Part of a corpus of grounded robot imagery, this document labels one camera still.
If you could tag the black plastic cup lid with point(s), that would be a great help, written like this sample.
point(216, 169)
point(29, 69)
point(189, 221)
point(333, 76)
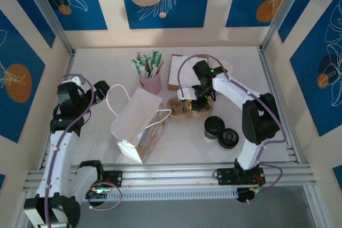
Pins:
point(215, 125)
point(221, 142)

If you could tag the white printed paper gift bag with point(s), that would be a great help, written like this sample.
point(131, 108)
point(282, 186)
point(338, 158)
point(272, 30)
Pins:
point(136, 116)

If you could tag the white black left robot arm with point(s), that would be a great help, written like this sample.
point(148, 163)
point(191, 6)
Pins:
point(58, 158)

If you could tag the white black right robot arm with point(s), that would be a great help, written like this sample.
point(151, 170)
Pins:
point(232, 89)

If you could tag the white napkin stack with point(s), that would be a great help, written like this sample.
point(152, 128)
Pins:
point(187, 75)

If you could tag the brown cardboard napkin tray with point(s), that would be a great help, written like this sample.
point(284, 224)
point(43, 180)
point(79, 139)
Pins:
point(172, 87)

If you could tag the green white sachet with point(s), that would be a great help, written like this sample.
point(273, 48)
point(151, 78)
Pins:
point(154, 57)
point(146, 61)
point(135, 63)

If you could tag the pink holder cup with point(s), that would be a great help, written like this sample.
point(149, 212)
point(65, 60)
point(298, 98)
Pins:
point(151, 83)

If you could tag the wooden stir stick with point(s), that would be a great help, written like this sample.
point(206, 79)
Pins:
point(139, 54)
point(160, 65)

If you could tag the circuit board with green light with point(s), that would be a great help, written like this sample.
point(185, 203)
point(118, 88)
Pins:
point(96, 192)
point(248, 194)

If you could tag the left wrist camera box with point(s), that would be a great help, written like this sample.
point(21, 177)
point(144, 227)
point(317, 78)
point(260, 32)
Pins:
point(74, 80)

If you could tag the aluminium mounting rail beam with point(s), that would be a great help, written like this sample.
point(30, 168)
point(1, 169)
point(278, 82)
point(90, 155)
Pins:
point(171, 177)

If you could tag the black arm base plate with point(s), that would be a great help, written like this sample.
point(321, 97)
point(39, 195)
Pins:
point(224, 177)
point(115, 178)

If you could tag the aluminium frame post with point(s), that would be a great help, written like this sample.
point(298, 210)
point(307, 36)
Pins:
point(283, 11)
point(45, 11)

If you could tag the aluminium frame leg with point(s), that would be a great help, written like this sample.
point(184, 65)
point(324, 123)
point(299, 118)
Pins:
point(314, 206)

